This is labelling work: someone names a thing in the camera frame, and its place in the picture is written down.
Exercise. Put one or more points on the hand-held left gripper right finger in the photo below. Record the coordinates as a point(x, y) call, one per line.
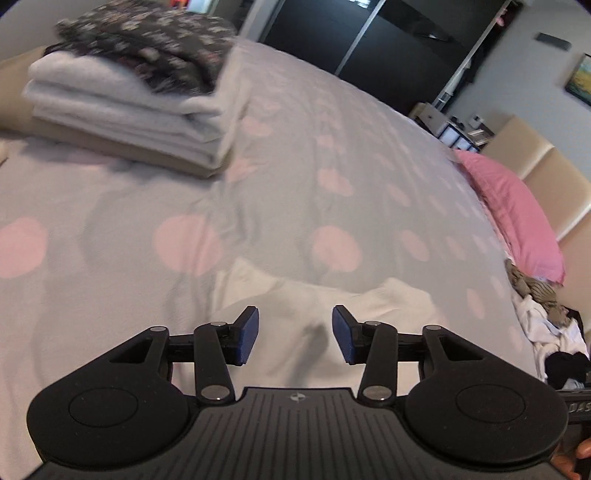
point(344, 334)

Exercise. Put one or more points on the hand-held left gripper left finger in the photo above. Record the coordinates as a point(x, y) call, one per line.
point(249, 334)

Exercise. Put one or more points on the white T-shirt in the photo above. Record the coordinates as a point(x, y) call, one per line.
point(286, 314)

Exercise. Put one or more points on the person's right hand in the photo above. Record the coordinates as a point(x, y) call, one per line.
point(577, 466)

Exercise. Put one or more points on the black and grey garment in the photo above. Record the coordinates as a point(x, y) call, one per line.
point(565, 367)

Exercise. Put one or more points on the white crumpled garment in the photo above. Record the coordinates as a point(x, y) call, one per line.
point(540, 323)

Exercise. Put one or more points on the bed with polka dot sheet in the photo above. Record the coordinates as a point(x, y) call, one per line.
point(323, 138)

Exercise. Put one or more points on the pink pillow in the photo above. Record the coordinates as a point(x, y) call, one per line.
point(512, 207)

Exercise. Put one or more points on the beige folded garment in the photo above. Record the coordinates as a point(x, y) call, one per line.
point(138, 154)

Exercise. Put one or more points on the cream padded headboard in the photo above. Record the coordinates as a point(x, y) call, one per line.
point(554, 184)

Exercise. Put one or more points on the white bedside table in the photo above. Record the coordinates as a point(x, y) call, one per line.
point(431, 120)

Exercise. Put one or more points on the black sliding door wardrobe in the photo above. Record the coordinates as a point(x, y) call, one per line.
point(369, 46)

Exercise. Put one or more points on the dark floral folded garment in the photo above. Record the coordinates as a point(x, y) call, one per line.
point(152, 41)

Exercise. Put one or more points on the landscape painting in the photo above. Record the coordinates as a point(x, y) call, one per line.
point(581, 78)

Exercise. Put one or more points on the small dark wall frame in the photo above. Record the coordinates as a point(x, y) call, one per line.
point(552, 40)

